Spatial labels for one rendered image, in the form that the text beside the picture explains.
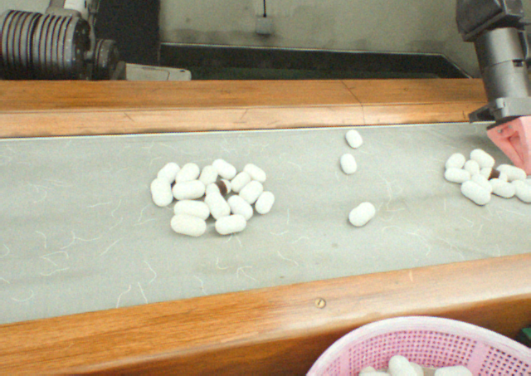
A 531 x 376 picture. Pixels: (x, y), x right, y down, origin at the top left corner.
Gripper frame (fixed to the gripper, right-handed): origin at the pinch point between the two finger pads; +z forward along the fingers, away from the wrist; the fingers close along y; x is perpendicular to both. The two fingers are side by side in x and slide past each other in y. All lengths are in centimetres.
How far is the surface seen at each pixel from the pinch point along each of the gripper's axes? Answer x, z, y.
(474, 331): -15.2, 16.3, -25.4
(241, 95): 14.0, -17.3, -34.6
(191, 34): 178, -116, -10
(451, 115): 11.6, -11.9, -0.5
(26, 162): 9, -7, -63
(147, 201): 3, 0, -50
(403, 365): -13.7, 18.2, -31.7
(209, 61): 187, -106, 0
